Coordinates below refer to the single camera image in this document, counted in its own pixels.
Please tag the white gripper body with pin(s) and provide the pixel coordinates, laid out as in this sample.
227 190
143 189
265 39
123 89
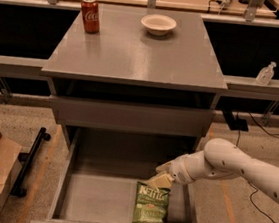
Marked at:
178 170

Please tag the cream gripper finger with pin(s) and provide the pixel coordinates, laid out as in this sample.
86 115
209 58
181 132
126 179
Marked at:
164 168
161 180

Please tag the green jalapeno chip bag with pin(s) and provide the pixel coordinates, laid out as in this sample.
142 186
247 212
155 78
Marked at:
150 205

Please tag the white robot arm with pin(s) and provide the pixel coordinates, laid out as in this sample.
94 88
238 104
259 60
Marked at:
220 159

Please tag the closed grey top drawer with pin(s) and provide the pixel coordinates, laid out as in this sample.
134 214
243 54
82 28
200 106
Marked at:
141 118

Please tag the open grey middle drawer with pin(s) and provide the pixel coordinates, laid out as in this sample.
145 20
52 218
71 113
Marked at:
98 181

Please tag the grey drawer cabinet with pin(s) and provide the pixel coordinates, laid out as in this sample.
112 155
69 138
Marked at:
124 62

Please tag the clear sanitizer pump bottle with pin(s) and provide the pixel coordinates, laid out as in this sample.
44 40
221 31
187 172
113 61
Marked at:
266 74

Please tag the white paper bowl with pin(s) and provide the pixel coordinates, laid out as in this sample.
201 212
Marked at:
157 24

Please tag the black wheeled stand leg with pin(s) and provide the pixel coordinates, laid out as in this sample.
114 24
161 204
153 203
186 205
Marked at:
26 161

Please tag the red Coca-Cola can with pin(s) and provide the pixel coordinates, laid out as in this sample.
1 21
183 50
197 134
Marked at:
90 16

